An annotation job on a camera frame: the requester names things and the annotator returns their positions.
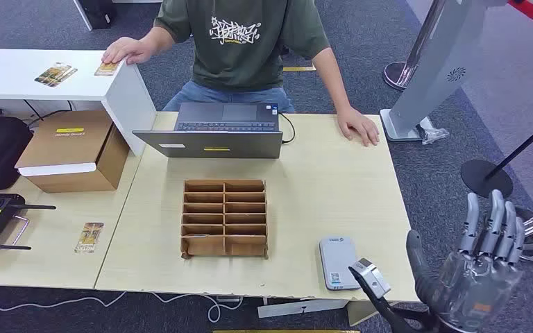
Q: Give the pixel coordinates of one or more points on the person's right hand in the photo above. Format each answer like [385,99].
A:
[128,49]

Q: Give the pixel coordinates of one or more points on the person's right forearm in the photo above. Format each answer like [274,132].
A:
[160,40]

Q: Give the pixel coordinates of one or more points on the yellow floor tape strip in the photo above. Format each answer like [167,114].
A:
[298,69]

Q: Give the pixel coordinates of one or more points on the grey laptop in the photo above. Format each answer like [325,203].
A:
[211,144]

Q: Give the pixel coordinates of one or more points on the white shelf unit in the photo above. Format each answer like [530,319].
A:
[18,73]

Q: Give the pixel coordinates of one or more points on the white metal bracket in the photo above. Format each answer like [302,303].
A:
[294,309]

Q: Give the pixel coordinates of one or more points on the wooden card organizer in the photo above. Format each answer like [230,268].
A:
[224,218]

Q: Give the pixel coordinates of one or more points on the clear plastic bag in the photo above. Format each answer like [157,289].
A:
[432,134]

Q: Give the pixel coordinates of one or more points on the golden ID card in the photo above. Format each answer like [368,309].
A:
[106,70]

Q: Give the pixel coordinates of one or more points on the black computer tower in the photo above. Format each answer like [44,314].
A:
[96,13]

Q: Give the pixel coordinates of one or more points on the person's left hand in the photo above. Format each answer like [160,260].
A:
[356,125]

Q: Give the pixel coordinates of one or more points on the beige desk leg panel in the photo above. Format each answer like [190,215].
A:
[358,315]

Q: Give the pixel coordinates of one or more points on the person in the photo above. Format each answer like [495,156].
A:
[239,60]

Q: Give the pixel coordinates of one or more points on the black stanchion with round base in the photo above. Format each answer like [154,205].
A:
[485,177]

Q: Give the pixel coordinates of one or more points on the person's left forearm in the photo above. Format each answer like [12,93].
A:
[333,80]

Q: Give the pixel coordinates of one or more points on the grey kiosk stand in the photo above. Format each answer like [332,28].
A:
[436,69]

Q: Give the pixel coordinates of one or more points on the brown cardboard box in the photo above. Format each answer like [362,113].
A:
[71,142]

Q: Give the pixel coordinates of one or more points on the grey card reader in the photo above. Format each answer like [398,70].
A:
[337,257]

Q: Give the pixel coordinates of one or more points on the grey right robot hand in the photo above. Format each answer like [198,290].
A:
[471,289]

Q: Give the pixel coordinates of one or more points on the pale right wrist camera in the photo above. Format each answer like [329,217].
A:
[371,275]

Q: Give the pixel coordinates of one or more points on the room key card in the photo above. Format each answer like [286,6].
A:
[197,236]

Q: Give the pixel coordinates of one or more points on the grey power adapter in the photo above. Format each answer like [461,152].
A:
[229,299]

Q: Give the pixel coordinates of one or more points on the chrome stanchion post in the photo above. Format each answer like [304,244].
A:
[420,41]

